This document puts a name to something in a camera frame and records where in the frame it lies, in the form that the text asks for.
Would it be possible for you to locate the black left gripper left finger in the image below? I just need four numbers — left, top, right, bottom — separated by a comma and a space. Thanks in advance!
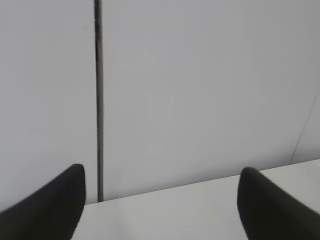
0, 164, 86, 240

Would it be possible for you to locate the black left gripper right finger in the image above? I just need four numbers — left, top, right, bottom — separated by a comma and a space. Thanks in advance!
237, 167, 320, 240

